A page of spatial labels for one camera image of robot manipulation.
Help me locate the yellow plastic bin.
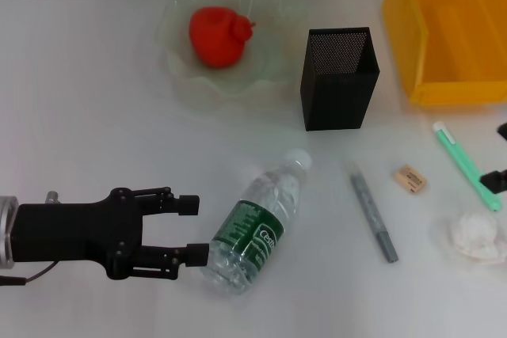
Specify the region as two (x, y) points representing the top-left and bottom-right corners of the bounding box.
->
(381, 0), (507, 107)

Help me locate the black mesh pen holder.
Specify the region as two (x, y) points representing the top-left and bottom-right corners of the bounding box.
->
(299, 27), (381, 132)

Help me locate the red-orange toy fruit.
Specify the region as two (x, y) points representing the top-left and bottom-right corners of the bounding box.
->
(188, 6), (257, 70)

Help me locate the grey marker pen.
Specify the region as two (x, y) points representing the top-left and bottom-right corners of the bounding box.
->
(348, 161), (399, 264)

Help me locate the small beige eraser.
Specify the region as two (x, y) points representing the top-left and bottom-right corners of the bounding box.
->
(392, 164), (429, 196)

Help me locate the white paper ball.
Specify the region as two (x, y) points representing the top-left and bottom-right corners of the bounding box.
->
(433, 211), (507, 267)

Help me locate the mint green pen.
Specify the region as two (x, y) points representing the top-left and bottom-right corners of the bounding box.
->
(432, 121), (502, 213)

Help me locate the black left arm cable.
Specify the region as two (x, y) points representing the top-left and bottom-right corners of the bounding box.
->
(0, 260), (61, 287)

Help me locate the translucent green fruit plate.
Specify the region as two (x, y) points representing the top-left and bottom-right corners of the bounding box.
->
(158, 0), (311, 118)

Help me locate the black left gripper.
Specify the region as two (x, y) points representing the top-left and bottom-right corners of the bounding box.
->
(11, 186), (211, 281)

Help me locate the clear green-label water bottle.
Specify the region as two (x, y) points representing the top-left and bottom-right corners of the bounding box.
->
(200, 147), (313, 296)

